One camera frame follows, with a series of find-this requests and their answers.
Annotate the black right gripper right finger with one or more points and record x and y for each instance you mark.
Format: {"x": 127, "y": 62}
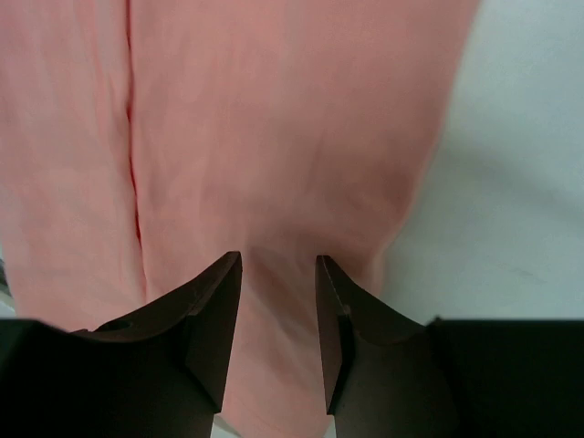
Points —
{"x": 388, "y": 376}

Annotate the pink t-shirt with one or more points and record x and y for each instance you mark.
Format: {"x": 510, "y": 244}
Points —
{"x": 141, "y": 140}

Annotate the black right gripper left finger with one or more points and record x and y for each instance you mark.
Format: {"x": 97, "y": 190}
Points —
{"x": 159, "y": 371}

